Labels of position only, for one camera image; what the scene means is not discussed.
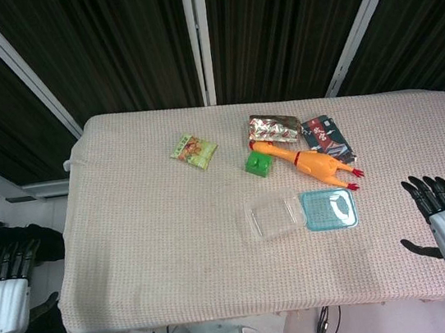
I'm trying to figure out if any silver foil snack bag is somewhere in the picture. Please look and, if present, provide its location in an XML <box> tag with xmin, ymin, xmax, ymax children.
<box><xmin>245</xmin><ymin>108</ymin><xmax>303</xmax><ymax>150</ymax></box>

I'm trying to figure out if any teal container lid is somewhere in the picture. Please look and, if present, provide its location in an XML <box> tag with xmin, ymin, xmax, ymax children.
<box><xmin>296</xmin><ymin>184</ymin><xmax>360</xmax><ymax>236</ymax></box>

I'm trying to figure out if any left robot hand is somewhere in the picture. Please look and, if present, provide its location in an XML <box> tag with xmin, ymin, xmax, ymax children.
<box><xmin>0</xmin><ymin>235</ymin><xmax>66</xmax><ymax>333</ymax></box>

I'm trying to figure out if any dark blue snack packet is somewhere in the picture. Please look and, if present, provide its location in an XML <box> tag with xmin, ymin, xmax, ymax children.
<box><xmin>300</xmin><ymin>109</ymin><xmax>360</xmax><ymax>171</ymax></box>

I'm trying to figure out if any orange rubber chicken toy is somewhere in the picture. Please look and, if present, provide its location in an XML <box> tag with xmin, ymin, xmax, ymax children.
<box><xmin>246</xmin><ymin>125</ymin><xmax>367</xmax><ymax>206</ymax></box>

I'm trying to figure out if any green snack packet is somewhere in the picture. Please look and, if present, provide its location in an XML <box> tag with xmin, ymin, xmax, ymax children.
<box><xmin>166</xmin><ymin>129</ymin><xmax>223</xmax><ymax>176</ymax></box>

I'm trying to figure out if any green plastic block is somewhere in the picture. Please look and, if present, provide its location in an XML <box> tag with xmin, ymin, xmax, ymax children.
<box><xmin>242</xmin><ymin>148</ymin><xmax>277</xmax><ymax>181</ymax></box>

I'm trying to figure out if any clear plastic container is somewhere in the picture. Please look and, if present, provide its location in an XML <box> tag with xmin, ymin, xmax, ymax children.
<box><xmin>241</xmin><ymin>187</ymin><xmax>310</xmax><ymax>243</ymax></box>

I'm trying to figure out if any beige waffle tablecloth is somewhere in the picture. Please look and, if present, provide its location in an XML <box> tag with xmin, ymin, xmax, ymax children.
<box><xmin>33</xmin><ymin>66</ymin><xmax>445</xmax><ymax>333</ymax></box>

